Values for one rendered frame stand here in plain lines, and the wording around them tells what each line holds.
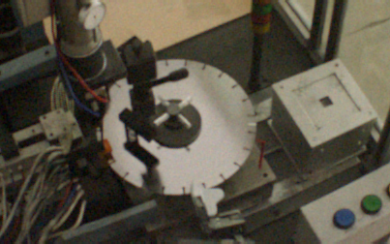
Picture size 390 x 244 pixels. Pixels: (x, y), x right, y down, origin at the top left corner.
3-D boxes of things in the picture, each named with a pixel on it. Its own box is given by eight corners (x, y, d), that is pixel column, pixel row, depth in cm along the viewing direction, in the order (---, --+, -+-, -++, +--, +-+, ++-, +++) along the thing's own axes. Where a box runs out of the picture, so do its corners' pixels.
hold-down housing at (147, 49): (154, 98, 146) (149, 28, 130) (161, 117, 144) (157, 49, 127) (127, 105, 145) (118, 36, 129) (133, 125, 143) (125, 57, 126)
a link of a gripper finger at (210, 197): (216, 175, 151) (228, 216, 146) (187, 182, 150) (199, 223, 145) (217, 168, 148) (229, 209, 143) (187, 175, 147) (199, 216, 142)
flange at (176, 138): (163, 93, 162) (163, 86, 160) (211, 113, 159) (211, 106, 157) (137, 134, 156) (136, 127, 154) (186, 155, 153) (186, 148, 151)
